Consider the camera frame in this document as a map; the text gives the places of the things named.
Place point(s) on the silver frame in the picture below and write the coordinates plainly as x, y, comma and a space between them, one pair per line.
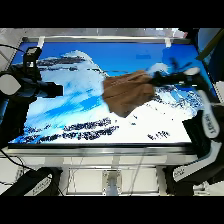
112, 182

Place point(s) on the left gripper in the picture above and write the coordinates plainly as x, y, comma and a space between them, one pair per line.
54, 90

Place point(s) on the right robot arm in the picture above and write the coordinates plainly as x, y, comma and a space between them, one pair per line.
210, 120

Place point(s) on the brown pants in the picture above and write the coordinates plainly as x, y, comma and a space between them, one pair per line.
126, 95

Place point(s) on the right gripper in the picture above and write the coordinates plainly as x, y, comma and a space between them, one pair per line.
163, 78

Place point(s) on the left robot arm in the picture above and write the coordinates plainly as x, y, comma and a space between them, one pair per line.
10, 85

